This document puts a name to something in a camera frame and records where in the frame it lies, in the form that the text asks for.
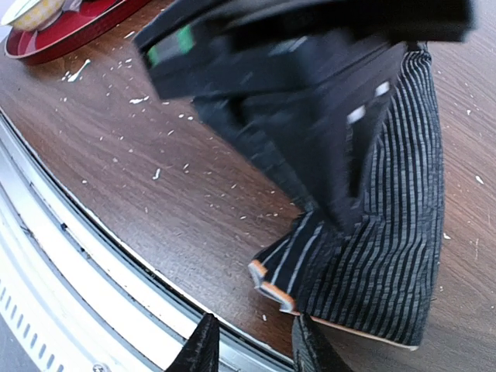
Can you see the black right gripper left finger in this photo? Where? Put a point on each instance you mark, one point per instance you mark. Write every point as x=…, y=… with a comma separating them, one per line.
x=201, y=352

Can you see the blue patterned bowl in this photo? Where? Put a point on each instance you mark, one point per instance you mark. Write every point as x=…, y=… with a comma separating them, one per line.
x=29, y=15

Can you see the black striped underwear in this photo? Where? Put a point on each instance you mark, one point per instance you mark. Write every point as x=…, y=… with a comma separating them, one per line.
x=375, y=279

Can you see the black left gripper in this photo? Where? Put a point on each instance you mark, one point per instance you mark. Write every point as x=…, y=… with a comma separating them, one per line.
x=299, y=88

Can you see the round red tray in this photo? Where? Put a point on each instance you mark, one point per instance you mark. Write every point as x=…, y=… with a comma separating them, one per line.
x=70, y=31

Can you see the aluminium front rail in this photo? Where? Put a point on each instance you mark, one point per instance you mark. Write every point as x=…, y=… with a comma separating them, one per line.
x=71, y=293

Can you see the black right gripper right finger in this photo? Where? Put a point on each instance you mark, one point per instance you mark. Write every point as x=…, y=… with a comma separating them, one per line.
x=312, y=352

